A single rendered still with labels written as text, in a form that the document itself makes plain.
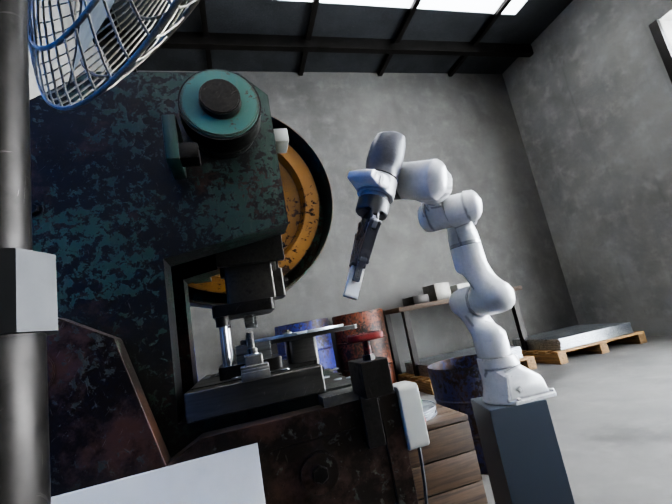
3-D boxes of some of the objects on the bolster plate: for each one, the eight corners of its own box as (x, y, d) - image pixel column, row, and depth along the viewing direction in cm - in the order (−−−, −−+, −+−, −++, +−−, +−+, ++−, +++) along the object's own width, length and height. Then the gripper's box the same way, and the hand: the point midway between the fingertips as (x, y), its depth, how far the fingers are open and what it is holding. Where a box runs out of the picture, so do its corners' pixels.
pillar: (232, 365, 94) (226, 311, 97) (232, 365, 92) (225, 310, 95) (223, 367, 94) (217, 312, 96) (223, 367, 92) (216, 311, 94)
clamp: (266, 371, 95) (260, 330, 97) (270, 376, 79) (264, 328, 81) (242, 376, 93) (237, 335, 95) (242, 383, 77) (236, 333, 79)
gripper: (399, 194, 80) (376, 299, 73) (379, 214, 93) (357, 305, 86) (367, 183, 79) (340, 288, 72) (352, 205, 92) (327, 296, 85)
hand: (353, 282), depth 80 cm, fingers closed
